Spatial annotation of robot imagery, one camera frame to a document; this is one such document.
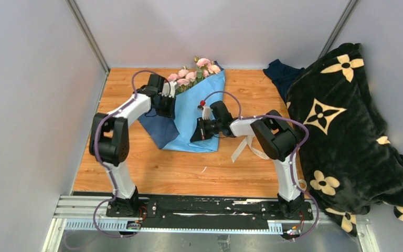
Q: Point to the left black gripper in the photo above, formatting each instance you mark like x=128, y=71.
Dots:
x=171, y=112

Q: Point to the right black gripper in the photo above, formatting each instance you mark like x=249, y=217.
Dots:
x=201, y=133

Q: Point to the blue wrapping paper sheet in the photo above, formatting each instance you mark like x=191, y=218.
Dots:
x=175, y=135

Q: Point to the pink fake flower stem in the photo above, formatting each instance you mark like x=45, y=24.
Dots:
x=211, y=69

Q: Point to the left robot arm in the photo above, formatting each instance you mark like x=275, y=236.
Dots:
x=109, y=139

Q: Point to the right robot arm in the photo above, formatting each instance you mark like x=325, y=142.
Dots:
x=276, y=137

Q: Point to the dark navy cloth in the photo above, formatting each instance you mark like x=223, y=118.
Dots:
x=282, y=76

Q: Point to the black patterned plush blanket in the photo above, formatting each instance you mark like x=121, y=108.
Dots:
x=347, y=161

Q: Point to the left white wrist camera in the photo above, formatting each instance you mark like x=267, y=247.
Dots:
x=169, y=89

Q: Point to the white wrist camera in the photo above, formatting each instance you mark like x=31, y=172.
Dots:
x=169, y=89
x=205, y=110

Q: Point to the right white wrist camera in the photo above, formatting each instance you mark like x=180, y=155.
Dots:
x=205, y=110

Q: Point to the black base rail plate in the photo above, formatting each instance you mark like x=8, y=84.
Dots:
x=211, y=212

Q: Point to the left vertical frame post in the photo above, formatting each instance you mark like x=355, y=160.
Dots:
x=81, y=21

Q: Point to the vertical frame post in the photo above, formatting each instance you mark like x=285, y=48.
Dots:
x=339, y=26
x=81, y=21

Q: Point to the aluminium frame rail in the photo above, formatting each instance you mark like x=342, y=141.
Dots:
x=89, y=221

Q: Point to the right vertical frame post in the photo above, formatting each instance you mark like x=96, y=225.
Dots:
x=339, y=26

